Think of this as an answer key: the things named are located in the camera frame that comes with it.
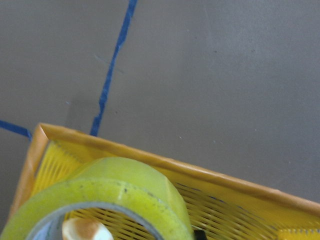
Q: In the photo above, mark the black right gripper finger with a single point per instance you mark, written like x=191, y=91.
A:
x=199, y=235

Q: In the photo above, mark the yellow tape roll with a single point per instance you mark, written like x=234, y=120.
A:
x=130, y=187

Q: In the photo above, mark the yellow plastic basket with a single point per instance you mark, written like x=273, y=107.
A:
x=224, y=207

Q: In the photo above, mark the toy bread croissant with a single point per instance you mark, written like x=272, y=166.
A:
x=85, y=229

